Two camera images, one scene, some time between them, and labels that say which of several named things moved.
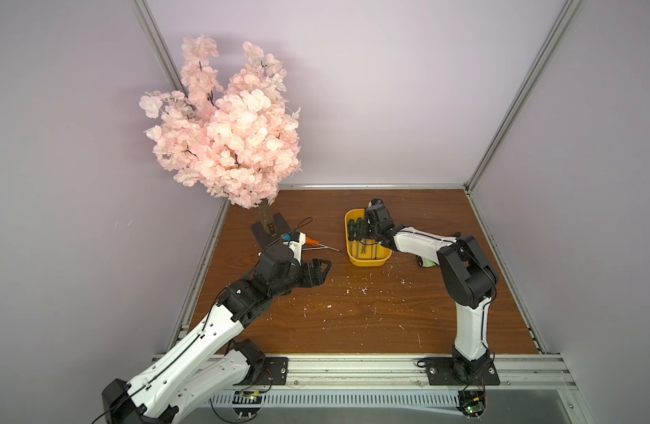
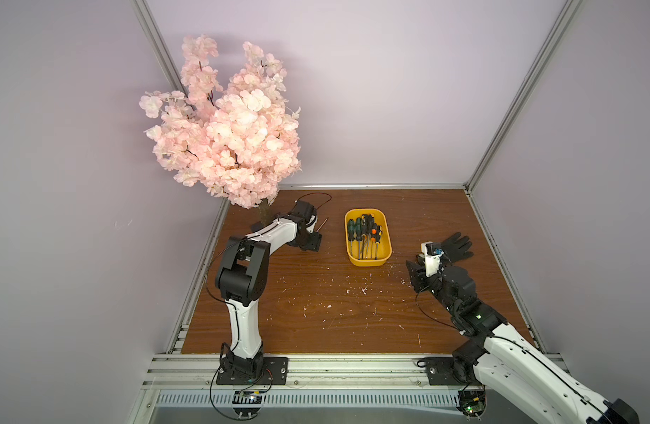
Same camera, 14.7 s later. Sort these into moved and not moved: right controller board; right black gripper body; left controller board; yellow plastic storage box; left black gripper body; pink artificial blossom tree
Moved: right black gripper body; left black gripper body
Not moved: right controller board; left controller board; pink artificial blossom tree; yellow plastic storage box
